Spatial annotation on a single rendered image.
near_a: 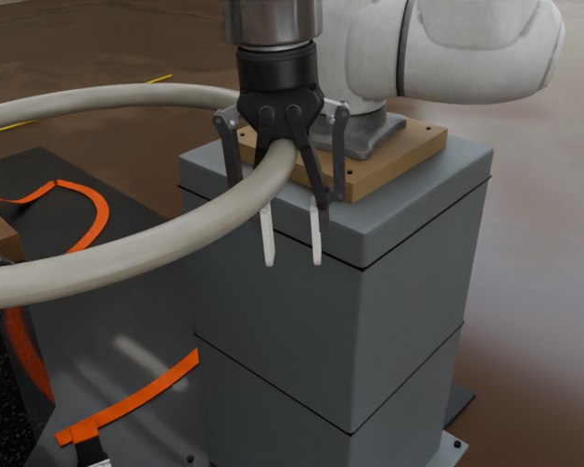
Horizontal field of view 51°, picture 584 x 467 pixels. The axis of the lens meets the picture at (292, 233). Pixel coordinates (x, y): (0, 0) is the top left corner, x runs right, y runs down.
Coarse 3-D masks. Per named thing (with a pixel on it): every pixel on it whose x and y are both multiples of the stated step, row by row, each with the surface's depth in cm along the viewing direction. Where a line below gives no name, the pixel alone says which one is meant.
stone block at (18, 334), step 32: (0, 256) 109; (0, 320) 103; (0, 352) 104; (32, 352) 116; (0, 384) 106; (32, 384) 116; (0, 416) 109; (32, 416) 116; (0, 448) 112; (32, 448) 117
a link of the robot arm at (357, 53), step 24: (336, 0) 88; (360, 0) 88; (384, 0) 88; (336, 24) 89; (360, 24) 88; (384, 24) 88; (336, 48) 91; (360, 48) 90; (384, 48) 89; (336, 72) 93; (360, 72) 92; (384, 72) 91; (336, 96) 95; (360, 96) 95; (384, 96) 95
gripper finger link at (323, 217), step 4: (328, 188) 64; (332, 188) 64; (328, 192) 63; (332, 192) 63; (328, 196) 64; (332, 196) 63; (328, 200) 64; (332, 200) 64; (328, 204) 64; (328, 208) 64; (320, 212) 64; (324, 212) 64; (328, 212) 64; (320, 216) 65; (324, 216) 65; (328, 216) 65; (320, 220) 65; (324, 220) 65; (328, 220) 65; (320, 224) 65; (324, 224) 65; (328, 224) 65; (320, 228) 65; (324, 228) 65; (328, 228) 65; (320, 232) 66; (324, 232) 66
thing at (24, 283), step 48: (48, 96) 81; (96, 96) 82; (144, 96) 82; (192, 96) 79; (288, 144) 60; (240, 192) 51; (144, 240) 45; (192, 240) 47; (0, 288) 42; (48, 288) 43; (96, 288) 45
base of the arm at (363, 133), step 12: (384, 108) 101; (324, 120) 98; (360, 120) 97; (372, 120) 99; (384, 120) 102; (396, 120) 106; (312, 132) 99; (324, 132) 98; (348, 132) 98; (360, 132) 98; (372, 132) 99; (384, 132) 101; (324, 144) 99; (348, 144) 97; (360, 144) 97; (372, 144) 98; (348, 156) 97; (360, 156) 96
